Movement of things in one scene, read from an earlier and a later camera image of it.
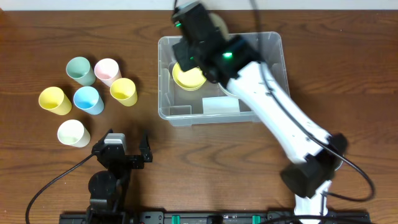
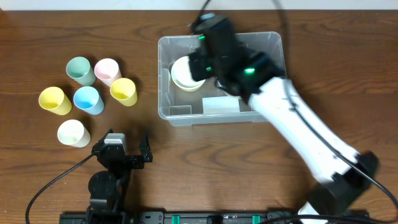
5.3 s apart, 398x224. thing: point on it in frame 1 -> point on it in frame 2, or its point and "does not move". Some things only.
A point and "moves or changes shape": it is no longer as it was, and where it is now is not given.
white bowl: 219,23 moves or changes shape
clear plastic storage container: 208,105 does not move
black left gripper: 137,163 does not move
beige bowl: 227,92 does not move
